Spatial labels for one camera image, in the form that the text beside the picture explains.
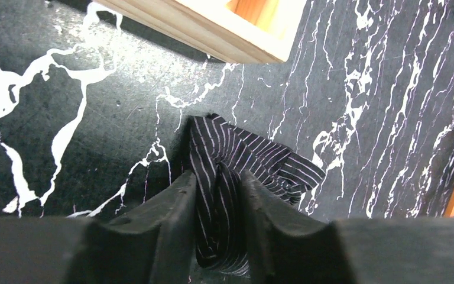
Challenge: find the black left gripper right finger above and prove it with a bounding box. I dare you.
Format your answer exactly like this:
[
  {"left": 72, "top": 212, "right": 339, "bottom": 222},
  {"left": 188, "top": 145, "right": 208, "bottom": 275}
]
[{"left": 241, "top": 171, "right": 454, "bottom": 283}]

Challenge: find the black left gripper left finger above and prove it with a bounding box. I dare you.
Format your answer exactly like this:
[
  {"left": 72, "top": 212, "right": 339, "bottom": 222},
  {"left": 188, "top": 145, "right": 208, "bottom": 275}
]
[{"left": 0, "top": 171, "right": 196, "bottom": 283}]

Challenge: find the black striped underwear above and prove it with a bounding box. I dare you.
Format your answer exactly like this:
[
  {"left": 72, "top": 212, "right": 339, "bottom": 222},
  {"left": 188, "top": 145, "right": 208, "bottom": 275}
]
[{"left": 189, "top": 114, "right": 326, "bottom": 277}]

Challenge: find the wooden compartment tray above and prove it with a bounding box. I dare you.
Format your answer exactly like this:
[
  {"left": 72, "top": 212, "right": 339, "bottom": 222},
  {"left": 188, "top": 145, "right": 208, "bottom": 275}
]
[{"left": 99, "top": 1, "right": 306, "bottom": 63}]

